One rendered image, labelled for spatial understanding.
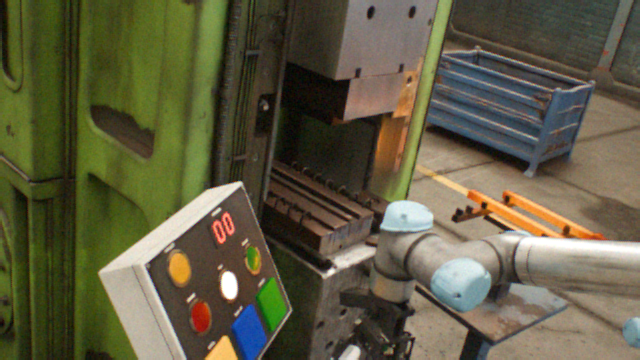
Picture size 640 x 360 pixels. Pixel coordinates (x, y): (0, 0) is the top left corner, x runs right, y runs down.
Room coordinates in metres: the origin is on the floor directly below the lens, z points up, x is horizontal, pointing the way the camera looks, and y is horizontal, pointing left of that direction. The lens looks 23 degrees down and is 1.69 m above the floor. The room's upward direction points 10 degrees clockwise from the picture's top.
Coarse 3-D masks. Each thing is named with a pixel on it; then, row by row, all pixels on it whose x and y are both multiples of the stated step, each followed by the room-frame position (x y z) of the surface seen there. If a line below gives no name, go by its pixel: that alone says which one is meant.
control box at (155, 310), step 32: (224, 192) 1.02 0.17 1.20; (192, 224) 0.88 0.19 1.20; (224, 224) 0.96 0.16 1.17; (256, 224) 1.05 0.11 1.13; (128, 256) 0.79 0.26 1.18; (160, 256) 0.78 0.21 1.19; (192, 256) 0.85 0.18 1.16; (224, 256) 0.92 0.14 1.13; (128, 288) 0.75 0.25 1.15; (160, 288) 0.75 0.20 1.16; (192, 288) 0.81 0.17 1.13; (256, 288) 0.96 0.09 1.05; (128, 320) 0.75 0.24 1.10; (160, 320) 0.73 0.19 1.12; (192, 320) 0.77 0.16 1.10; (224, 320) 0.84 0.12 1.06; (160, 352) 0.73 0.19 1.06; (192, 352) 0.75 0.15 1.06
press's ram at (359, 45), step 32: (320, 0) 1.33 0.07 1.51; (352, 0) 1.29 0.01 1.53; (384, 0) 1.37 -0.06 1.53; (416, 0) 1.47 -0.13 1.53; (320, 32) 1.32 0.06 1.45; (352, 32) 1.30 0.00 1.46; (384, 32) 1.39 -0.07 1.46; (416, 32) 1.49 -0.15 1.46; (320, 64) 1.31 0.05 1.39; (352, 64) 1.32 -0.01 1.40; (384, 64) 1.41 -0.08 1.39; (416, 64) 1.51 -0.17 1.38
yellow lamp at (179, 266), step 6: (174, 258) 0.80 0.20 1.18; (180, 258) 0.81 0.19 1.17; (174, 264) 0.80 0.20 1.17; (180, 264) 0.81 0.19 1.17; (186, 264) 0.82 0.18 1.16; (174, 270) 0.79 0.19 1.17; (180, 270) 0.80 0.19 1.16; (186, 270) 0.81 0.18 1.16; (174, 276) 0.78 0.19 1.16; (180, 276) 0.80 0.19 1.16; (186, 276) 0.81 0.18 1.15; (180, 282) 0.79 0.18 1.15
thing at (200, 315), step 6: (198, 306) 0.80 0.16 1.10; (204, 306) 0.81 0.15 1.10; (192, 312) 0.78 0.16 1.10; (198, 312) 0.79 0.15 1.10; (204, 312) 0.80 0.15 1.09; (192, 318) 0.78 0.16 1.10; (198, 318) 0.79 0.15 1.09; (204, 318) 0.80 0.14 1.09; (198, 324) 0.78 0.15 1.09; (204, 324) 0.79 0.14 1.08; (198, 330) 0.78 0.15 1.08; (204, 330) 0.79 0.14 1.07
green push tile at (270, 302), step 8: (272, 280) 1.01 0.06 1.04; (264, 288) 0.97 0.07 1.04; (272, 288) 0.99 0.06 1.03; (256, 296) 0.95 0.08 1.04; (264, 296) 0.96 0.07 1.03; (272, 296) 0.98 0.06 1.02; (280, 296) 1.01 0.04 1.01; (264, 304) 0.95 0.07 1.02; (272, 304) 0.97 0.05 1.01; (280, 304) 1.00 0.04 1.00; (264, 312) 0.94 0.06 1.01; (272, 312) 0.96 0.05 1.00; (280, 312) 0.98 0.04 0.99; (264, 320) 0.94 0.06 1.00; (272, 320) 0.95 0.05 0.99; (272, 328) 0.94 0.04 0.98
